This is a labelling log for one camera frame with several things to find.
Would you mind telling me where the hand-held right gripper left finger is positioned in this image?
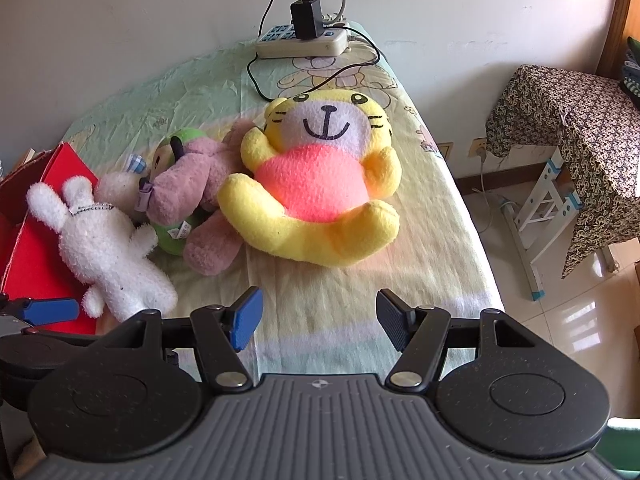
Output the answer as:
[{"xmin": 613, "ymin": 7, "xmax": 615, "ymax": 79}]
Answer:
[{"xmin": 102, "ymin": 287, "xmax": 264, "ymax": 393}]

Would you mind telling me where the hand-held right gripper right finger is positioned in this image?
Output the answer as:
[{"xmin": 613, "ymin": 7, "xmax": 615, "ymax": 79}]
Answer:
[{"xmin": 376, "ymin": 288, "xmax": 547, "ymax": 392}]

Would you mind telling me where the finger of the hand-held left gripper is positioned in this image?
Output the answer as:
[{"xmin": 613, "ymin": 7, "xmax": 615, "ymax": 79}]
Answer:
[{"xmin": 0, "ymin": 292, "xmax": 82, "ymax": 329}]

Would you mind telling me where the red cardboard box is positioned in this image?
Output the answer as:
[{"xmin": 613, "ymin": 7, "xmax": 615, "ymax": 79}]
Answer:
[{"xmin": 0, "ymin": 141, "xmax": 108, "ymax": 336}]

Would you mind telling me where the white rabbit plush toy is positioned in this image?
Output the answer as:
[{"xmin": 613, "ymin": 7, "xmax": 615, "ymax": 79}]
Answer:
[{"xmin": 26, "ymin": 176, "xmax": 179, "ymax": 322}]

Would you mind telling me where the small plush with checked ear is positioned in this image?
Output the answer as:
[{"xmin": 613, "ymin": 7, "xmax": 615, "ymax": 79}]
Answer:
[{"xmin": 94, "ymin": 154, "xmax": 151, "ymax": 223}]

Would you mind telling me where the yellow tiger plush toy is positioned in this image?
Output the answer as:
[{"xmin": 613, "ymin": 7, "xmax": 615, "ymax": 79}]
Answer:
[{"xmin": 216, "ymin": 89, "xmax": 403, "ymax": 267}]

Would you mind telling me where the pale green printed bedsheet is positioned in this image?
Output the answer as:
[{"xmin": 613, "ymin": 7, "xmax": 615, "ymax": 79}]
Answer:
[{"xmin": 50, "ymin": 22, "xmax": 506, "ymax": 376}]

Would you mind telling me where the white step stool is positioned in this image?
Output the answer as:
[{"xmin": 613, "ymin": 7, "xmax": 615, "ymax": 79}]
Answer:
[{"xmin": 500, "ymin": 145, "xmax": 583, "ymax": 302}]

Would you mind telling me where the white power strip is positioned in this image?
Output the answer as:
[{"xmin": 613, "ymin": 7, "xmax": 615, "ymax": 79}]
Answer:
[{"xmin": 255, "ymin": 21, "xmax": 351, "ymax": 59}]

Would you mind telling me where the black power adapter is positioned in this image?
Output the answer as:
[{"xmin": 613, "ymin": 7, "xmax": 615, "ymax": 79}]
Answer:
[{"xmin": 290, "ymin": 0, "xmax": 325, "ymax": 41}]

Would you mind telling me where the stack of folded cloths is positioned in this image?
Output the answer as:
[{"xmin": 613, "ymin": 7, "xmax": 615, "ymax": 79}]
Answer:
[{"xmin": 620, "ymin": 35, "xmax": 640, "ymax": 106}]

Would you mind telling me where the thin grey cable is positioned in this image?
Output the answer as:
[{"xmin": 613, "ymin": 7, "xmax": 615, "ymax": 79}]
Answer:
[{"xmin": 472, "ymin": 152, "xmax": 521, "ymax": 233}]

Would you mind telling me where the black cable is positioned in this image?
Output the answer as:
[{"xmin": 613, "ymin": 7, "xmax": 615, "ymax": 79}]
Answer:
[{"xmin": 246, "ymin": 0, "xmax": 383, "ymax": 102}]

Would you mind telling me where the wooden door frame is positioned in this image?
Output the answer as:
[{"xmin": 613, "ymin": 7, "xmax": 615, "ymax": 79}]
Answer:
[{"xmin": 595, "ymin": 0, "xmax": 640, "ymax": 81}]

